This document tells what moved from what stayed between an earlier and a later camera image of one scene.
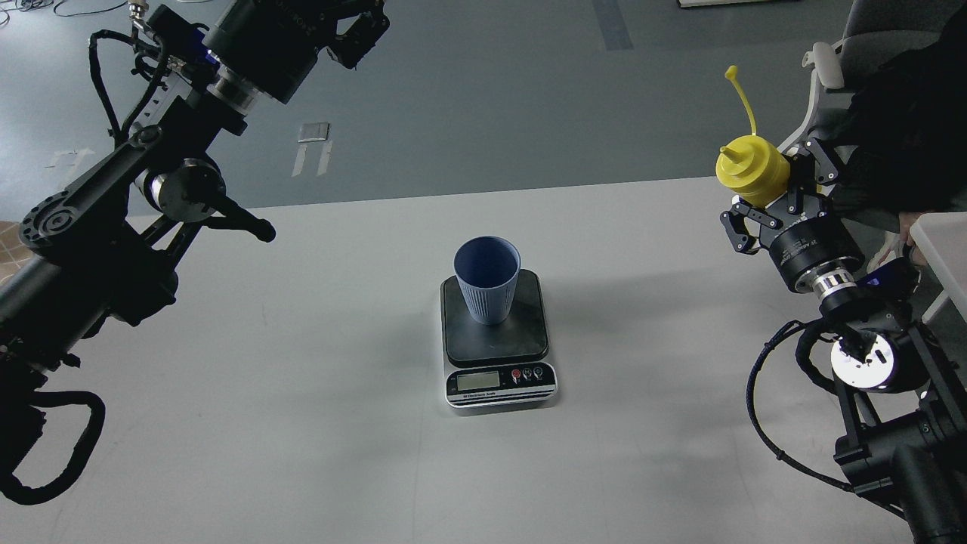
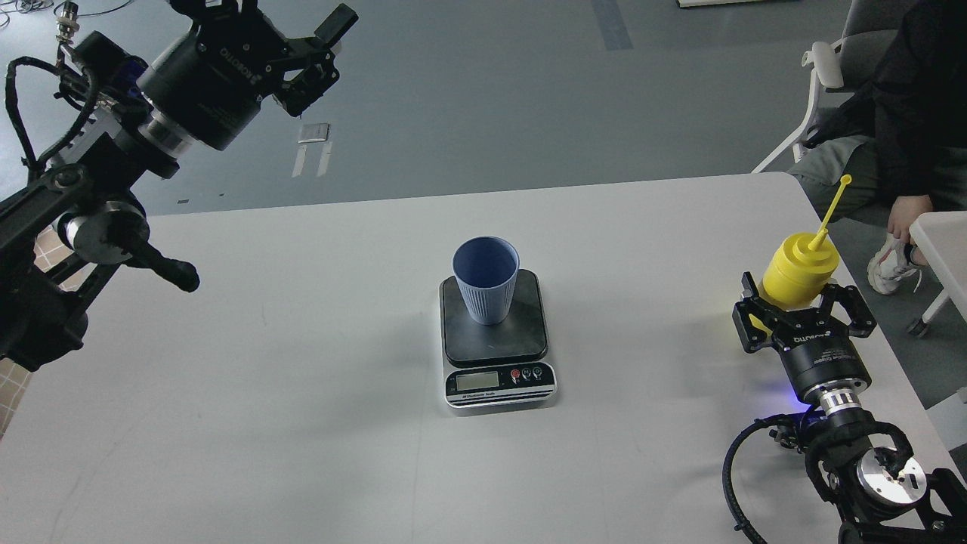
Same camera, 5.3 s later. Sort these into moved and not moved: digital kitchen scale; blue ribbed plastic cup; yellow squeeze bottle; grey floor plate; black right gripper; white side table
Moved: black right gripper; yellow squeeze bottle
Not moved: digital kitchen scale; white side table; blue ribbed plastic cup; grey floor plate
